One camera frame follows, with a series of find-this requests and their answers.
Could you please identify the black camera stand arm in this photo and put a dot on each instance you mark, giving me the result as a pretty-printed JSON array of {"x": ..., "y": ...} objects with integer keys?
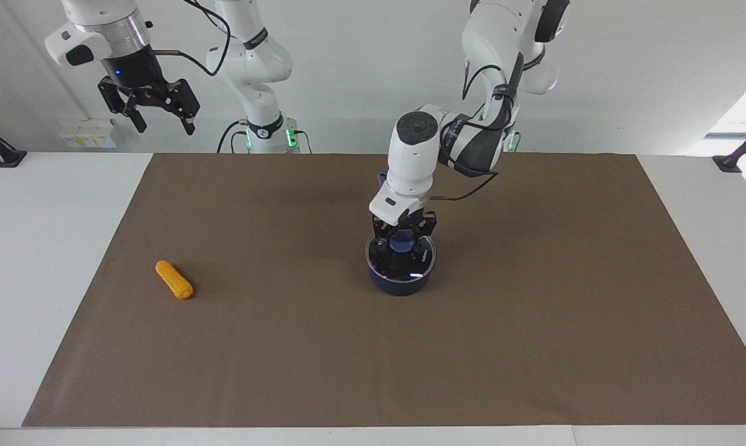
[
  {"x": 735, "y": 158},
  {"x": 4, "y": 155}
]

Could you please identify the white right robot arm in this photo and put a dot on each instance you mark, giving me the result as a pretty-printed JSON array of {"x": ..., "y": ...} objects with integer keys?
[{"x": 255, "y": 62}]

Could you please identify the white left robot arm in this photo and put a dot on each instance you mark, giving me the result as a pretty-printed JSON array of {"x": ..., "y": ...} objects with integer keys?
[{"x": 410, "y": 161}]

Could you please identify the glass lid with purple knob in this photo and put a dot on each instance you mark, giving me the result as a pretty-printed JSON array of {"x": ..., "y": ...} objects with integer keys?
[{"x": 402, "y": 243}]

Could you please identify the yellow toy corn cob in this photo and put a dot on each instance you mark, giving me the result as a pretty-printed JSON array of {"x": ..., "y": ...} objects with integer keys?
[{"x": 175, "y": 280}]

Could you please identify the white wall outlet box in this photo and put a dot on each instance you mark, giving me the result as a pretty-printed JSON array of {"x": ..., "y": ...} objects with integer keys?
[{"x": 88, "y": 133}]

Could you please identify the brown table mat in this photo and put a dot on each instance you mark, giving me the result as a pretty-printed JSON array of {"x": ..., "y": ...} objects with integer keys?
[{"x": 286, "y": 359}]

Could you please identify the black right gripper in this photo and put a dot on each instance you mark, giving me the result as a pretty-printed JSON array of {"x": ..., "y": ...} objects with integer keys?
[{"x": 134, "y": 77}]

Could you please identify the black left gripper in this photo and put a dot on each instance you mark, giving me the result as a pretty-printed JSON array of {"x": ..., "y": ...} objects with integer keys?
[{"x": 419, "y": 224}]

